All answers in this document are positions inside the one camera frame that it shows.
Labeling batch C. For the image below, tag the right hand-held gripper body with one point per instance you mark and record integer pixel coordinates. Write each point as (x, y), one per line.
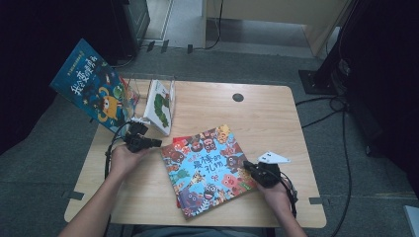
(268, 174)

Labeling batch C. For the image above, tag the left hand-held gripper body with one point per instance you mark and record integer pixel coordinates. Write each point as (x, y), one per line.
(135, 138)

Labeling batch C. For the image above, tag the white caterpillar picture book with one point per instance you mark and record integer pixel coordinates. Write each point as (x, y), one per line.
(159, 105)

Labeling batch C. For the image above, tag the light blue monster picture book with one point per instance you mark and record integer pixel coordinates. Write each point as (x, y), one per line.
(204, 171)

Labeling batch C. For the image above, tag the clear acrylic book rack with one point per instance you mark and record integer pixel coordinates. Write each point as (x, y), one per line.
(145, 87)

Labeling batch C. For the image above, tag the dark blue picture book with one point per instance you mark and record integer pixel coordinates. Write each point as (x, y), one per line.
(85, 82)

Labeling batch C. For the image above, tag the person's right hand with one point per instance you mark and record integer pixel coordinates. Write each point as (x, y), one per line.
(278, 196)

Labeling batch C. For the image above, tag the person's left hand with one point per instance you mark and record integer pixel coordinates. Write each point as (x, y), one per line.
(123, 163)

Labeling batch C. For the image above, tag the grey tape strip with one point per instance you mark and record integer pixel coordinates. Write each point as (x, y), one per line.
(316, 200)
(74, 195)

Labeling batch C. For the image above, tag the black round table grommet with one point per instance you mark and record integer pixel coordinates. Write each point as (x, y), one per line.
(237, 97)

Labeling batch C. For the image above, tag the black tape strip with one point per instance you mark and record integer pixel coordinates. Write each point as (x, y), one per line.
(150, 46)
(189, 48)
(164, 46)

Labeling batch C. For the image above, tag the black metal stand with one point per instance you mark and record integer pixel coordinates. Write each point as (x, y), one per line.
(321, 82)

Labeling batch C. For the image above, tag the black equipment cabinet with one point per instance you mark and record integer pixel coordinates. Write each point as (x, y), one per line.
(133, 23)

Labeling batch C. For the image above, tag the white flat object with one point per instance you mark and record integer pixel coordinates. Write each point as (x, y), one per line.
(413, 220)

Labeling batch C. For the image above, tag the beige wooden furniture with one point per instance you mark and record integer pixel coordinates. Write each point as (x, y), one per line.
(263, 10)

